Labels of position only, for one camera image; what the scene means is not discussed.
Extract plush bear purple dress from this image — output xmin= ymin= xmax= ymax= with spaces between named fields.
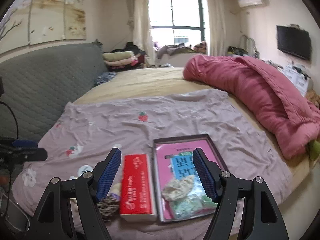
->
xmin=108 ymin=183 xmax=121 ymax=200

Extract green tissue packet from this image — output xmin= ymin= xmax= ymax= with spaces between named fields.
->
xmin=169 ymin=194 xmax=203 ymax=219

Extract leopard print cloth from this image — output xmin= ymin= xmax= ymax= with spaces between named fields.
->
xmin=97 ymin=194 xmax=120 ymax=223

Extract floral white scrunchie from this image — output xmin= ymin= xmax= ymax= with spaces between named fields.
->
xmin=162 ymin=175 xmax=195 ymax=202

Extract green sponge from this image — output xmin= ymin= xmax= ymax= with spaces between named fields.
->
xmin=201 ymin=195 xmax=217 ymax=210

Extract pink book tray box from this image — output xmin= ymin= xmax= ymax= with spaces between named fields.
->
xmin=152 ymin=134 xmax=228 ymax=223

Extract red tissue pack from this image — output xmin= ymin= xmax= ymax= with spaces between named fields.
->
xmin=120 ymin=154 xmax=157 ymax=223

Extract purple strawberry print blanket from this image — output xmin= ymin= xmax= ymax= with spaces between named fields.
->
xmin=11 ymin=88 xmax=293 ymax=240

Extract grey quilted headboard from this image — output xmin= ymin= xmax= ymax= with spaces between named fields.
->
xmin=1 ymin=43 xmax=107 ymax=141

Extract blue patterned cloth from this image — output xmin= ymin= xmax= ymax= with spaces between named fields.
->
xmin=94 ymin=72 xmax=117 ymax=86

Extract pink red quilt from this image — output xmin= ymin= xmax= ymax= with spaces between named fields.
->
xmin=183 ymin=55 xmax=319 ymax=159

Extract green pillow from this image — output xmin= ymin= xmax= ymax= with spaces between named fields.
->
xmin=306 ymin=140 xmax=320 ymax=161

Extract folded blankets stack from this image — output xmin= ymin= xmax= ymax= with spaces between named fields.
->
xmin=103 ymin=51 xmax=139 ymax=72

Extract clothes pile on sill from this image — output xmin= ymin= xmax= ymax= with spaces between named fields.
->
xmin=156 ymin=42 xmax=207 ymax=59

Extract white drawer cabinet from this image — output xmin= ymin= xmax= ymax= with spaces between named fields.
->
xmin=283 ymin=67 xmax=313 ymax=97

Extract left cream curtain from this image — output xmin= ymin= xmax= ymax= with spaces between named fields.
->
xmin=127 ymin=0 xmax=155 ymax=67

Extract cream curtain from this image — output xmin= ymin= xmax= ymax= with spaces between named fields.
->
xmin=207 ymin=0 xmax=226 ymax=56
xmin=127 ymin=0 xmax=155 ymax=67

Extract window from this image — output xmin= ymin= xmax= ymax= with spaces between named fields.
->
xmin=149 ymin=0 xmax=205 ymax=48

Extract right cream curtain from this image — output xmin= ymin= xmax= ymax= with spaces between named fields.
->
xmin=207 ymin=0 xmax=226 ymax=56

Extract air conditioner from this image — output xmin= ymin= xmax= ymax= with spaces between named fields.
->
xmin=238 ymin=0 xmax=265 ymax=8

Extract black cable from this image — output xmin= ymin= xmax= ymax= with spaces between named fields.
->
xmin=0 ymin=101 xmax=20 ymax=140

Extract wall painting panels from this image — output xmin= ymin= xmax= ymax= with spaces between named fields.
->
xmin=1 ymin=0 xmax=86 ymax=53

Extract black wall television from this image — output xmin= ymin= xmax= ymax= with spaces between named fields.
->
xmin=277 ymin=25 xmax=311 ymax=61

